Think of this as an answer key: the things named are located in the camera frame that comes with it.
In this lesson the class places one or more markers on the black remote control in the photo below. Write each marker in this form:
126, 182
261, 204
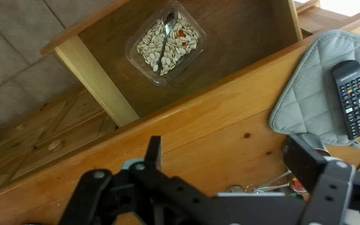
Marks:
352, 100

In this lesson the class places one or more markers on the open wooden drawer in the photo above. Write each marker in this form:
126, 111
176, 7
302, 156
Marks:
238, 32

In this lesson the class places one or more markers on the wooden pine dresser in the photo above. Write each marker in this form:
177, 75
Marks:
213, 125

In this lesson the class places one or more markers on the bag of nuts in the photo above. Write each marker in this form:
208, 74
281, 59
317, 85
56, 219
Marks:
166, 41

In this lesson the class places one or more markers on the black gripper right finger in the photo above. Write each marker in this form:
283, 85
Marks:
306, 162

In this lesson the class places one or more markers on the grey quilted pot holder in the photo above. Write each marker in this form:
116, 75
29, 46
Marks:
309, 95

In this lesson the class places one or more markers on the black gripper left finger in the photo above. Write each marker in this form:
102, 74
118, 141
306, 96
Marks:
153, 151

